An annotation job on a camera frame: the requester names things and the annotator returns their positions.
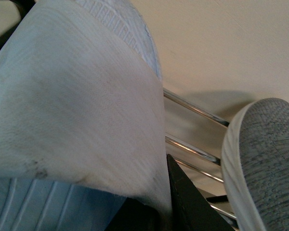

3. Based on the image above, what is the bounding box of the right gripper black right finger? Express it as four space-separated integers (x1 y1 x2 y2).
167 154 233 231

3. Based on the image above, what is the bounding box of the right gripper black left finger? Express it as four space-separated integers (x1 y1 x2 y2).
107 198 160 231

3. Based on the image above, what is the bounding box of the light blue slipper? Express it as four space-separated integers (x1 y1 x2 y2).
0 0 171 231

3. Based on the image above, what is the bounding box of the black metal shoe rack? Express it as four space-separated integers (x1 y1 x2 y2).
0 0 240 231

